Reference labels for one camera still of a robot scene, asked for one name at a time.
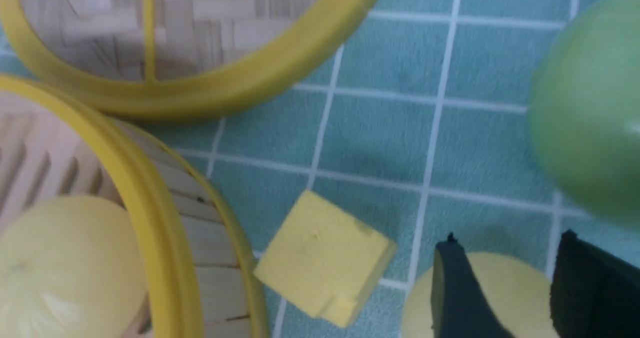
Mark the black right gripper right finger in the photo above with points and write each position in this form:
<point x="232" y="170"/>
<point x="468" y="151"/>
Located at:
<point x="593" y="293"/>

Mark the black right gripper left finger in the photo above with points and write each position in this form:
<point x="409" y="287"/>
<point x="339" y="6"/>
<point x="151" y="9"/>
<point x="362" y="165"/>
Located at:
<point x="459" y="308"/>

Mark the yellow bun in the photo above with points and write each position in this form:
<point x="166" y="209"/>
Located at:
<point x="71" y="268"/>
<point x="518" y="294"/>

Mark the bamboo steamer tray yellow rim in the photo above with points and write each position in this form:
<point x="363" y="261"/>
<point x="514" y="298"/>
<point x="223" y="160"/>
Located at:
<point x="197" y="259"/>

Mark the woven bamboo steamer lid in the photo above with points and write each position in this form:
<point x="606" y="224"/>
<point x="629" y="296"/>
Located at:
<point x="176" y="59"/>

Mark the yellow cube block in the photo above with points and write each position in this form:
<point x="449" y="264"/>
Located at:
<point x="324" y="261"/>

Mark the green apple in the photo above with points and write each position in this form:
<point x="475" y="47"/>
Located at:
<point x="584" y="112"/>

